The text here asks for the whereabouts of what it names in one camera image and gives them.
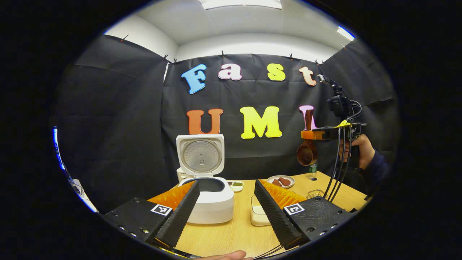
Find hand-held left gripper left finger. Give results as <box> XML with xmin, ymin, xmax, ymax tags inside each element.
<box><xmin>101</xmin><ymin>180</ymin><xmax>200</xmax><ymax>249</ymax></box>

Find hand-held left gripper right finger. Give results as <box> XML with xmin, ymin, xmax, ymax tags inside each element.
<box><xmin>254</xmin><ymin>179</ymin><xmax>356</xmax><ymax>251</ymax></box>

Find clear container of rice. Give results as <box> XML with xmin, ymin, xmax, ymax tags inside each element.
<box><xmin>250</xmin><ymin>195</ymin><xmax>272</xmax><ymax>227</ymax></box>

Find wooden spoon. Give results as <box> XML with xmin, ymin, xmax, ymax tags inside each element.
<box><xmin>297</xmin><ymin>108</ymin><xmax>319</xmax><ymax>166</ymax></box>

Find white rice cooker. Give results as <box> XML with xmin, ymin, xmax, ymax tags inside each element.
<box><xmin>176</xmin><ymin>134</ymin><xmax>234</xmax><ymax>224</ymax></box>

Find white round plate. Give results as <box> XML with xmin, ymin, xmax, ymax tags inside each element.
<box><xmin>267</xmin><ymin>175</ymin><xmax>295</xmax><ymax>189</ymax></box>

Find small ceiling light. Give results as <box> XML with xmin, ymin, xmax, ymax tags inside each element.
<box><xmin>337</xmin><ymin>25</ymin><xmax>356</xmax><ymax>41</ymax></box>

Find white device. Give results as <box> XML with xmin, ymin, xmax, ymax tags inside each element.
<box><xmin>69</xmin><ymin>177</ymin><xmax>99</xmax><ymax>213</ymax></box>

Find black backdrop cloth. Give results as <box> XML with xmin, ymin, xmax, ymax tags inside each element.
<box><xmin>52</xmin><ymin>34</ymin><xmax>399</xmax><ymax>213</ymax></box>

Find white blue banner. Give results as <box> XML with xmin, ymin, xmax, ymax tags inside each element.
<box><xmin>52</xmin><ymin>126</ymin><xmax>69</xmax><ymax>174</ymax></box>

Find large ceiling light panel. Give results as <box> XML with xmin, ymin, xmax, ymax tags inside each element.
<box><xmin>199</xmin><ymin>0</ymin><xmax>283</xmax><ymax>10</ymax></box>

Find left gripper black cables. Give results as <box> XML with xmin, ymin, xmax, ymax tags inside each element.
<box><xmin>253</xmin><ymin>244</ymin><xmax>286</xmax><ymax>260</ymax></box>

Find gripper black cables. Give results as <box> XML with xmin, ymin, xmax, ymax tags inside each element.
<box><xmin>253</xmin><ymin>244</ymin><xmax>286</xmax><ymax>260</ymax></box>
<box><xmin>323</xmin><ymin>126</ymin><xmax>352</xmax><ymax>203</ymax></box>

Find right gripper black cables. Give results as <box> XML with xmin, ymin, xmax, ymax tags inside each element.
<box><xmin>323</xmin><ymin>126</ymin><xmax>352</xmax><ymax>203</ymax></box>

